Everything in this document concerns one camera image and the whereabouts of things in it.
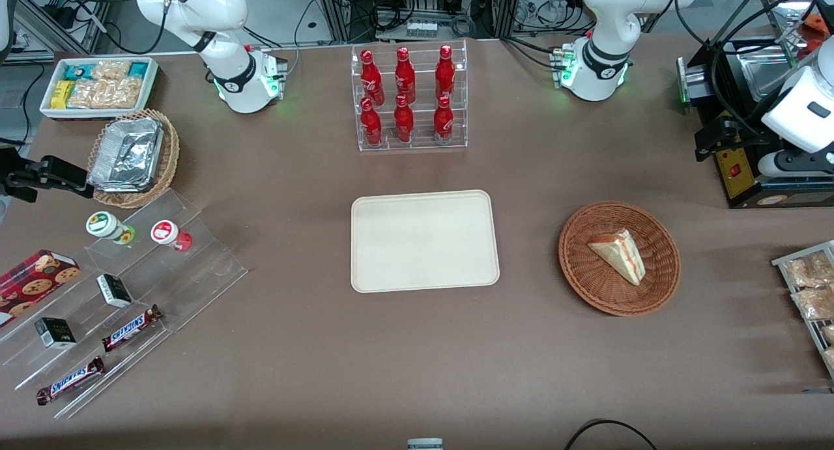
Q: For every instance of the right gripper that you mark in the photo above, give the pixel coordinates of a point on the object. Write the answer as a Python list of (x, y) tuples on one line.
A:
[(25, 174)]

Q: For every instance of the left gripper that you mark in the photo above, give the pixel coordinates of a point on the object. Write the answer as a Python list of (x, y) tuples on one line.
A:
[(728, 130)]

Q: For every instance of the triangle sandwich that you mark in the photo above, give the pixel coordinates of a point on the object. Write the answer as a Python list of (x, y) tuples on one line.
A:
[(622, 258)]

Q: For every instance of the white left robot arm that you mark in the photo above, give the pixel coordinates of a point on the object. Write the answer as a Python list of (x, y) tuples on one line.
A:
[(606, 20)]

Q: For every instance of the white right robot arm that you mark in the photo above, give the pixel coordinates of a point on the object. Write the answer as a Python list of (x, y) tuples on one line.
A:
[(215, 14)]

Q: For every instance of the light wicker basket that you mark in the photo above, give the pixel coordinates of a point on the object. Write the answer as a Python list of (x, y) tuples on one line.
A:
[(171, 157)]

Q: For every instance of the tray of packaged pastries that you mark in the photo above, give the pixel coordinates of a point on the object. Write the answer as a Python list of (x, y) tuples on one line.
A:
[(782, 261)]

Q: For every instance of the brown wicker basket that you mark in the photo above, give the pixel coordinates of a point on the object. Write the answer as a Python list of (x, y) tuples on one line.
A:
[(586, 274)]

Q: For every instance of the beige plastic tray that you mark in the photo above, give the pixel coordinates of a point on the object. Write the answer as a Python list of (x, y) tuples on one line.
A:
[(423, 240)]

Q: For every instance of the black hot food display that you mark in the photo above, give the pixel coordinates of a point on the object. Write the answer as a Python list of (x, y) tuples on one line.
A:
[(736, 176)]

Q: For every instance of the green lid cup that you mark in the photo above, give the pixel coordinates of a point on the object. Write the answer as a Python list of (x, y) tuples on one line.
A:
[(104, 224)]

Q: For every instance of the aluminium foil container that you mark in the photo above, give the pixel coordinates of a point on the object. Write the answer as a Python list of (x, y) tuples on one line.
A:
[(127, 154)]

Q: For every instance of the steel food pan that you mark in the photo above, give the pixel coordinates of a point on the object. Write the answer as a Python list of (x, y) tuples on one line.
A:
[(765, 72)]

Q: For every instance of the yellow snack packet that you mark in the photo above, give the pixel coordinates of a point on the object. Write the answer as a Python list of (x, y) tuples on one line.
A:
[(62, 94)]

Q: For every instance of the clear rice cracker bag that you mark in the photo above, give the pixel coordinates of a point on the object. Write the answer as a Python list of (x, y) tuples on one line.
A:
[(111, 70), (124, 92), (88, 93)]

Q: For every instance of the red cookie box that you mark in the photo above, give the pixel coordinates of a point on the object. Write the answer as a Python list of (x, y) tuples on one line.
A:
[(32, 281)]

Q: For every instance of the teal snack packet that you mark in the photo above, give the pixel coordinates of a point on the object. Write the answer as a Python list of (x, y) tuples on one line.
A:
[(139, 70), (78, 71)]

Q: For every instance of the red lid cup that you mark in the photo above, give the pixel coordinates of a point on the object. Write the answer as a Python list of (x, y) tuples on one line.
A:
[(166, 232)]

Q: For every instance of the small black box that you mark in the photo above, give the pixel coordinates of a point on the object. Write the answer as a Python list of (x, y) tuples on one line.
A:
[(115, 290), (55, 333)]

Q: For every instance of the white snack bin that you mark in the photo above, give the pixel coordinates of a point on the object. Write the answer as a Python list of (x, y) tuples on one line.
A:
[(153, 72)]

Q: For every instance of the clear acrylic stepped stand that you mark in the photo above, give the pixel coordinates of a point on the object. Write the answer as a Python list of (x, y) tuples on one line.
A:
[(195, 267)]

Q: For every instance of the clear pastry bag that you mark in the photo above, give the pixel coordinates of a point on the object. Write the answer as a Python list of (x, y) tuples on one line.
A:
[(811, 271), (814, 302)]

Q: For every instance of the snickers chocolate bar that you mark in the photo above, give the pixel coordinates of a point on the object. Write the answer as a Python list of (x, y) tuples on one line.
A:
[(70, 379), (130, 327)]

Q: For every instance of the red cola bottle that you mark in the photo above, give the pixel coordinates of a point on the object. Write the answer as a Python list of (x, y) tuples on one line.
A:
[(403, 121), (404, 72), (371, 124), (443, 119), (445, 69), (371, 75)]

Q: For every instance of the clear acrylic bottle rack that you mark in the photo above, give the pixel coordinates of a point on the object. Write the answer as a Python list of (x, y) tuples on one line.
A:
[(410, 140)]

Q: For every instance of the grey power strip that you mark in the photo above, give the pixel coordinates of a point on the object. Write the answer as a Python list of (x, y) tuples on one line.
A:
[(421, 29)]

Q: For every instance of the small grey device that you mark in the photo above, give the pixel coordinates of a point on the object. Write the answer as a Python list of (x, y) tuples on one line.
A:
[(425, 444)]

